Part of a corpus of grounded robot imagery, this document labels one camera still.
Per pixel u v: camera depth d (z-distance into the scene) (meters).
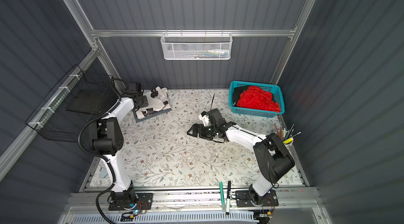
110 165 0.57
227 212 0.70
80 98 0.76
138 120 1.02
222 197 0.74
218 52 0.91
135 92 0.79
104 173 0.79
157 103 1.07
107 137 0.54
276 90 1.09
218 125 0.69
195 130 0.77
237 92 1.15
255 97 1.08
